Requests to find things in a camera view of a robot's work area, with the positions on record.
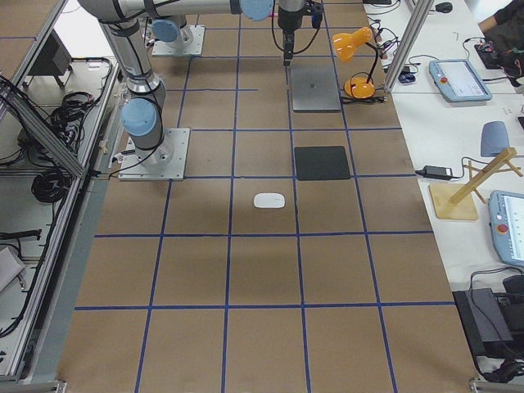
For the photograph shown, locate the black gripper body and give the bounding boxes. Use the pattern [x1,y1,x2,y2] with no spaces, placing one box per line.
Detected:
[278,0,305,45]

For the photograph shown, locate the white computer mouse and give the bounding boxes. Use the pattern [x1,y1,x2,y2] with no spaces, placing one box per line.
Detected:
[253,192,286,209]

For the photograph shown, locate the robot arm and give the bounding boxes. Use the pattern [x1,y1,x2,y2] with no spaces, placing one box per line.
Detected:
[79,1,173,166]
[79,0,323,66]

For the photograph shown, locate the black mousepad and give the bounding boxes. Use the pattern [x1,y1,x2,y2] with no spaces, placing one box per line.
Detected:
[294,146,350,181]

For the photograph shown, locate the orange desk lamp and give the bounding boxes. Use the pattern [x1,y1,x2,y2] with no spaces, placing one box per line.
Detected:
[332,27,378,100]

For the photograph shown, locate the grey closed laptop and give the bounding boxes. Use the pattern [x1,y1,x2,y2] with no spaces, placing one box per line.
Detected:
[291,65,341,113]

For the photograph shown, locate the blue teach pendant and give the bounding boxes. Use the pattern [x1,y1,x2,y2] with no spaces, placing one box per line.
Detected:
[428,59,492,103]
[488,190,523,267]

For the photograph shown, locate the black power adapter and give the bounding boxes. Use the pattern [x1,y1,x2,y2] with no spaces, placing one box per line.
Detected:
[421,165,454,180]

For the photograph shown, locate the grey chair back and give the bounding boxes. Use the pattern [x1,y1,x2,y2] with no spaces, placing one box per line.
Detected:
[480,120,509,157]

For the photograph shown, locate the wooden stand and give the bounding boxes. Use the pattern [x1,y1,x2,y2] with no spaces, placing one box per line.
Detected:
[429,147,523,221]

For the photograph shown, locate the black box device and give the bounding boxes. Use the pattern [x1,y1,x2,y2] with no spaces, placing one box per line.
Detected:
[453,288,513,358]

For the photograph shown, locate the black lamp power cable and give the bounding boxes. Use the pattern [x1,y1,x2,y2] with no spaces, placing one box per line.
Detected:
[340,93,389,105]

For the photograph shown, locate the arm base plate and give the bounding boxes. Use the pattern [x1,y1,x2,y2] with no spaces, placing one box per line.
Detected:
[151,24,206,57]
[117,128,190,181]

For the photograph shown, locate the aluminium frame post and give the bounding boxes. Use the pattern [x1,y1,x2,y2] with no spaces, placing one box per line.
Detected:
[384,0,433,93]

